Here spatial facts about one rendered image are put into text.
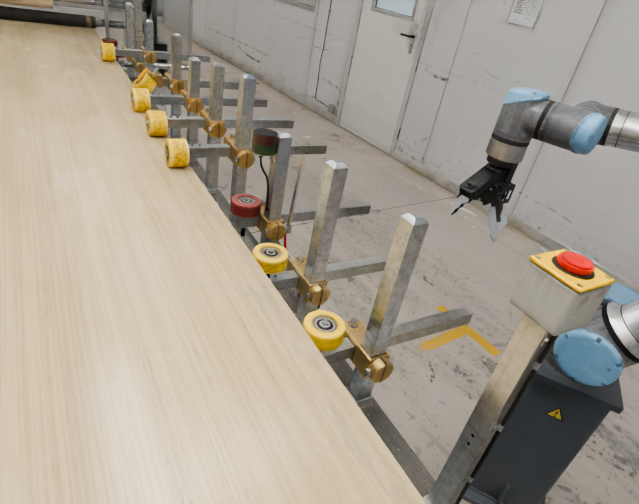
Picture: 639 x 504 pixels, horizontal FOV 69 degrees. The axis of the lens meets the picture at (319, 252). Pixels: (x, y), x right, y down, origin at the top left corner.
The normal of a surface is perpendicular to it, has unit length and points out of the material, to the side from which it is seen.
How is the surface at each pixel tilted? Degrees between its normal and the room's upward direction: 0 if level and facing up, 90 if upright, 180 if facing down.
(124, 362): 0
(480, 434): 90
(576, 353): 94
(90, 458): 0
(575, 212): 90
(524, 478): 90
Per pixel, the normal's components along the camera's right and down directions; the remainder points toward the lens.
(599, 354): -0.66, 0.37
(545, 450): -0.42, 0.41
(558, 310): -0.86, 0.13
